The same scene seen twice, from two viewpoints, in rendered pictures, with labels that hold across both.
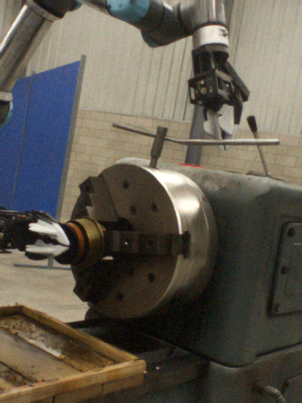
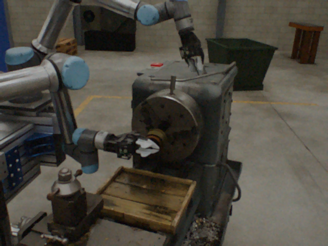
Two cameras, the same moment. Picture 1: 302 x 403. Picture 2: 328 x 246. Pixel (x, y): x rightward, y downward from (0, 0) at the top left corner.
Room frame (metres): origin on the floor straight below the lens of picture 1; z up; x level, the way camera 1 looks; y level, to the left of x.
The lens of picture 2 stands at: (-0.09, 0.51, 1.62)
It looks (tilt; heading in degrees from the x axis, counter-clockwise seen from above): 22 degrees down; 339
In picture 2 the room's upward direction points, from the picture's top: 1 degrees clockwise
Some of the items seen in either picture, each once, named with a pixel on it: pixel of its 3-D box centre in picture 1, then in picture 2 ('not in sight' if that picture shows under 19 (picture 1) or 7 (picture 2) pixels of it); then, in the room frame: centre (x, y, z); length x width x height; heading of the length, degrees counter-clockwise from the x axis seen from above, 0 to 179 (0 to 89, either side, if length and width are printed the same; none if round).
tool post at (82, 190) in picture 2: not in sight; (70, 202); (0.71, 0.48, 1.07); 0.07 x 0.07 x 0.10; 50
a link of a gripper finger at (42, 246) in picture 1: (42, 249); (146, 152); (0.95, 0.18, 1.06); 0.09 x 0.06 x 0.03; 50
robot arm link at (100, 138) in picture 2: not in sight; (104, 140); (1.07, 0.32, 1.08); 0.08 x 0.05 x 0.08; 140
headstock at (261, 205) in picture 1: (230, 249); (187, 104); (1.45, -0.23, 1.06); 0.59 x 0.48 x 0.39; 140
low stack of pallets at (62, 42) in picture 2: not in sight; (56, 48); (9.35, 0.14, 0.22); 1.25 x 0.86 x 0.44; 159
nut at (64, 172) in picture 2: not in sight; (64, 173); (0.70, 0.49, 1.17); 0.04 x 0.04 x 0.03
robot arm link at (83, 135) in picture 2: not in sight; (87, 138); (1.12, 0.38, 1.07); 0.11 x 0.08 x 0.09; 50
